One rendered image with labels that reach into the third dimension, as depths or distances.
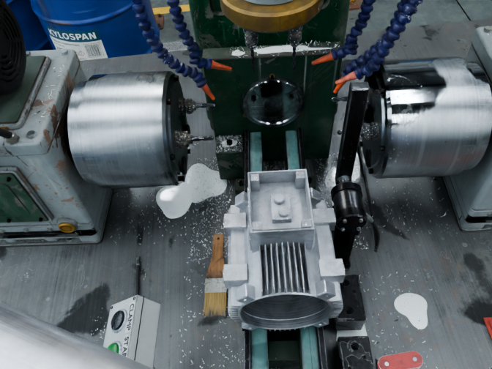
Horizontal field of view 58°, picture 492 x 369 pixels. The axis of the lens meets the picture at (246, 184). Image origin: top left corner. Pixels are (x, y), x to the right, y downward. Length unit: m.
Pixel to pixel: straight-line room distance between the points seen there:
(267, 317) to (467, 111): 0.53
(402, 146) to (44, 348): 0.71
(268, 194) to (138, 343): 0.31
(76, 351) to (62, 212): 0.73
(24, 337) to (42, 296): 0.76
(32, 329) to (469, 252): 0.95
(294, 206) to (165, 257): 0.44
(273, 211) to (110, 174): 0.37
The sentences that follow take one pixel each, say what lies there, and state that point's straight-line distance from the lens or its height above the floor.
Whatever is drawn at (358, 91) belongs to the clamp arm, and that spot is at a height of 1.25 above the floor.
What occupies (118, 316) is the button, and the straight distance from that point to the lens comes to 0.74.
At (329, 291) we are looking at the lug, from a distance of 0.71.
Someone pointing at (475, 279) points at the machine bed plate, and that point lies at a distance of 1.11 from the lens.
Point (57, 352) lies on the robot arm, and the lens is 0.36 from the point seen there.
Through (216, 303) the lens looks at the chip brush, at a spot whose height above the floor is 0.81.
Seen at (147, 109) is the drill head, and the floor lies 1.15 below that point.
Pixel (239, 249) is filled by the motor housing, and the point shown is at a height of 1.06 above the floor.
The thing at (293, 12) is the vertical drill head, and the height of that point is 1.33.
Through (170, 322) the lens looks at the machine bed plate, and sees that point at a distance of 1.01.
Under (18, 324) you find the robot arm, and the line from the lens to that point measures 0.39.
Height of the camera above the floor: 1.73
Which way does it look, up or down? 53 degrees down
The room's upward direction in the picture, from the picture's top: 6 degrees counter-clockwise
